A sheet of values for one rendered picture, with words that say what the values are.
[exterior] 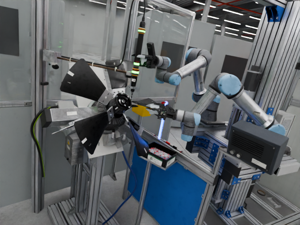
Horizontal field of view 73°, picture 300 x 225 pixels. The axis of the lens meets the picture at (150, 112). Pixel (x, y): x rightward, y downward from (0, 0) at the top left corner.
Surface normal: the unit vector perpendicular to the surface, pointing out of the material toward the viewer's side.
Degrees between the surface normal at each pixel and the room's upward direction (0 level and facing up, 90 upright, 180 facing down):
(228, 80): 87
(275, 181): 90
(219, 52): 90
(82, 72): 76
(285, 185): 90
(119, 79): 51
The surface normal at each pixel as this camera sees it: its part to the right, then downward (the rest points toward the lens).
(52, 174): 0.64, 0.33
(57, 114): 0.60, -0.35
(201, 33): 0.25, 0.33
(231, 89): -0.17, 0.19
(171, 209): -0.75, 0.07
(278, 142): -0.03, -0.89
